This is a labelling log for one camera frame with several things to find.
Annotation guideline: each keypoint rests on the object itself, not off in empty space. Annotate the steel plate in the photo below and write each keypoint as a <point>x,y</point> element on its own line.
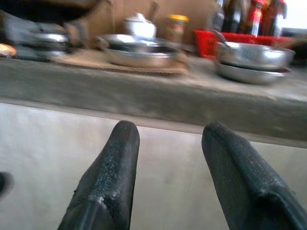
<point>244,77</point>

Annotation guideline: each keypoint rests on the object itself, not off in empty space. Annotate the brown cardboard mat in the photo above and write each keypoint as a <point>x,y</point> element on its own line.
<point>96,64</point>

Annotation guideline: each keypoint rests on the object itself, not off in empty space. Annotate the large brown cardboard sheet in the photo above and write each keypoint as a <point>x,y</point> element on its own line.
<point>115,14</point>

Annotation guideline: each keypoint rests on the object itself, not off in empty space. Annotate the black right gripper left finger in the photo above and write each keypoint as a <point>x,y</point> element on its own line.
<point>112,179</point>

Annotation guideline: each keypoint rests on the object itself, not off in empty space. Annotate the white ceramic jar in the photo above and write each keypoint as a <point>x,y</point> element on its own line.
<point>141,27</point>

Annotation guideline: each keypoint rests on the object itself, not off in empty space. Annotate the red plastic bottle basket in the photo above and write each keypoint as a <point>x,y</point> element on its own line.
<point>206,43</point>

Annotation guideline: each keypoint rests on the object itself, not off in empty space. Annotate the glass jar yellow lid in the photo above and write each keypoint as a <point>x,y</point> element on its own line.
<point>176,31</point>

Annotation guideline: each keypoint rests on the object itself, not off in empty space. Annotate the black glass gas stove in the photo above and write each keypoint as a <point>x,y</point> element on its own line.
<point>14,55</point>

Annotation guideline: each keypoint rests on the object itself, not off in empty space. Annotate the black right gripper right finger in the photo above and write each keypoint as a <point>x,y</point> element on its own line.
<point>239,179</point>

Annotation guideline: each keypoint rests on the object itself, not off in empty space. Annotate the steel gas burner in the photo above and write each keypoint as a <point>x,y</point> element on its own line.
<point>48,43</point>

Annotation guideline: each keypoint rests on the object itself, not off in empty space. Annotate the clear glass bottle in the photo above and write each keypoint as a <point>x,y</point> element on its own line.
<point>217,16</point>

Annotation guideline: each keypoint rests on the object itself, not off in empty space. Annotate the tall dark sauce bottle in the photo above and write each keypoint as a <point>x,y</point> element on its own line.
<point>232,14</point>

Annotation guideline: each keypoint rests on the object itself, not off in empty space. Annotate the grey wood cabinet door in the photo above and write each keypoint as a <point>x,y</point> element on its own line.
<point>168,191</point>

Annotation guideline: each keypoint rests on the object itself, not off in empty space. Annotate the small red-labelled bottle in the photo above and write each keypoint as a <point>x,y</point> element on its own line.
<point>255,21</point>

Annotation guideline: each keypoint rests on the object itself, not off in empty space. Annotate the steel wok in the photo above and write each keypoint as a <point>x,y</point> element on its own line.
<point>48,12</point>

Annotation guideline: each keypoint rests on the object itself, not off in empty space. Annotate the steel bowl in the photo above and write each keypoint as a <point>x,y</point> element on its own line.
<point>251,57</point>

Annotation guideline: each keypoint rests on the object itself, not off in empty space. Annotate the shallow steel dish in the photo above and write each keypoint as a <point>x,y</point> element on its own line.
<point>139,58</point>

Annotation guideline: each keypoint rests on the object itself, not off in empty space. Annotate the dark red-capped sauce bottle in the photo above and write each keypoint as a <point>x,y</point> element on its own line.
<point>275,19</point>

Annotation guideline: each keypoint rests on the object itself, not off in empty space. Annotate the dark jar spoon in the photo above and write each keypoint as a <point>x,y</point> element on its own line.
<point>153,10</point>

